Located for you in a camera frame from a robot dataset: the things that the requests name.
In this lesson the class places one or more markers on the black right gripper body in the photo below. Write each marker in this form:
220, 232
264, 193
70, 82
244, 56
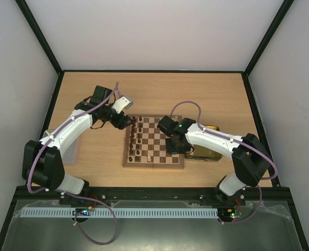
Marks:
176, 147

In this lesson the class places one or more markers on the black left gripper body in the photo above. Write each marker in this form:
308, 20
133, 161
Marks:
118, 123

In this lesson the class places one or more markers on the wooden folding chess board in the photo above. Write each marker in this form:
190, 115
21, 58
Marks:
150, 141

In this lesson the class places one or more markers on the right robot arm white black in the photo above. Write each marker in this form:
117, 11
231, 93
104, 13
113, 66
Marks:
249, 157

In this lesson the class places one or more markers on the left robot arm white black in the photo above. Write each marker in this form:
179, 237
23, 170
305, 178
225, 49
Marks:
43, 167

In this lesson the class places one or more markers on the gold metal tray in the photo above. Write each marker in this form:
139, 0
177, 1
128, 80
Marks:
200, 153

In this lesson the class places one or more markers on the dark king piece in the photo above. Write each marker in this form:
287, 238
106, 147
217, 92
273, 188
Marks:
132, 129

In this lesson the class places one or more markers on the clear plastic container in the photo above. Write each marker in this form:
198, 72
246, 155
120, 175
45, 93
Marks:
72, 151

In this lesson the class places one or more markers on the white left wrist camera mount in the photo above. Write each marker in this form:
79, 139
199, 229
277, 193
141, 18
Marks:
122, 103

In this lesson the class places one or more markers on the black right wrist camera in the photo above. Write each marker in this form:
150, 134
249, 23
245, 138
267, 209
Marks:
166, 125

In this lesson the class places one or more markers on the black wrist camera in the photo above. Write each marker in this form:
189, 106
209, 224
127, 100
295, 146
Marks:
100, 94
166, 125

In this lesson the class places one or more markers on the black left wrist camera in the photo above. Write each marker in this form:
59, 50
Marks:
100, 94

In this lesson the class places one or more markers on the grey slotted cable duct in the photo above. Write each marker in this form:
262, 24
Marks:
123, 213

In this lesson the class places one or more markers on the black frame rail front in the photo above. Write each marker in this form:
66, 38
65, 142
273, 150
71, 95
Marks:
203, 196

